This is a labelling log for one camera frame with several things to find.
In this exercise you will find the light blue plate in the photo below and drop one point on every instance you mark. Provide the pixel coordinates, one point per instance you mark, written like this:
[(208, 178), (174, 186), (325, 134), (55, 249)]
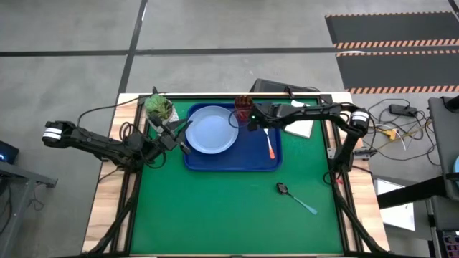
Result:
[(211, 130)]

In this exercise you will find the black aluminium rig frame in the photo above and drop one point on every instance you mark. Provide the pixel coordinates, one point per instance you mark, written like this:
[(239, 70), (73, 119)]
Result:
[(125, 215)]

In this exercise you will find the succulent in white pot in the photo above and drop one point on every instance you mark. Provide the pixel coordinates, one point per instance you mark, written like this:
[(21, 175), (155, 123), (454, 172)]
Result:
[(159, 105)]

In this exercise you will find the red translucent cup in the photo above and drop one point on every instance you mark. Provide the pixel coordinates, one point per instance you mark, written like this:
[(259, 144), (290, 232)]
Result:
[(243, 104)]

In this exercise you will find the white square pad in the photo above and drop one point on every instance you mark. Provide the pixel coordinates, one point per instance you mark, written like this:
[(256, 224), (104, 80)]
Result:
[(301, 129)]

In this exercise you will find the green table mat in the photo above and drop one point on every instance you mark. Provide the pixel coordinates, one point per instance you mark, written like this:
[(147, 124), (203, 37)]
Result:
[(233, 215)]

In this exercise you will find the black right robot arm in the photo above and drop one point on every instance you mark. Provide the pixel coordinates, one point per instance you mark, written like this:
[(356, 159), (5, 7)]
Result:
[(344, 143)]

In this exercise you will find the black device with blue light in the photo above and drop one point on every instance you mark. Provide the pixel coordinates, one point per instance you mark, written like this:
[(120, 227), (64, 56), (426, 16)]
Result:
[(7, 152)]

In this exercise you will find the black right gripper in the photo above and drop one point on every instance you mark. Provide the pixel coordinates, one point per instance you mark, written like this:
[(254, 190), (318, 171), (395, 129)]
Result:
[(269, 114)]

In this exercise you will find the black keypad with coloured keys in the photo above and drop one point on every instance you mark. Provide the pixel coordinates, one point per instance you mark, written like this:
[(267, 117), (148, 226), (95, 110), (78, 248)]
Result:
[(451, 245)]

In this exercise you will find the white paper sheet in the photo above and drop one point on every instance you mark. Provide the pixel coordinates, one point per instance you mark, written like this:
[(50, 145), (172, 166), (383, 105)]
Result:
[(398, 215)]

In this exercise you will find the grey side table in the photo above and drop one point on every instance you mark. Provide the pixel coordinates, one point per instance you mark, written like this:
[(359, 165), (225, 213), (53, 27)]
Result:
[(18, 186)]

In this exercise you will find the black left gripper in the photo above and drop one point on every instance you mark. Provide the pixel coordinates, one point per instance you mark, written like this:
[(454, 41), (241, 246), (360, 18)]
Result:
[(168, 138)]

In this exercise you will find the black box behind table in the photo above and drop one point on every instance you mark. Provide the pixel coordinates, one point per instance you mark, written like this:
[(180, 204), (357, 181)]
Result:
[(269, 86)]

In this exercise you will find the black floor mat striped edge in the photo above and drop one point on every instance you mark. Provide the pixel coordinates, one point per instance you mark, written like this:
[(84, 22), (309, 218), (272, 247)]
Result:
[(391, 27), (398, 71)]

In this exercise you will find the dark blue plastic tray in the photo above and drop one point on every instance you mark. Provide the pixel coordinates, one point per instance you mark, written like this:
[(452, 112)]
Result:
[(233, 161)]

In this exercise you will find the black power adapter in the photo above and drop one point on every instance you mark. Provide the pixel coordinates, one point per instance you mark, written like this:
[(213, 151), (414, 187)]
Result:
[(403, 109)]

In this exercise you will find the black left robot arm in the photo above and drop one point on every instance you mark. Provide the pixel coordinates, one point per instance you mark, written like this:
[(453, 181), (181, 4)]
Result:
[(100, 145)]

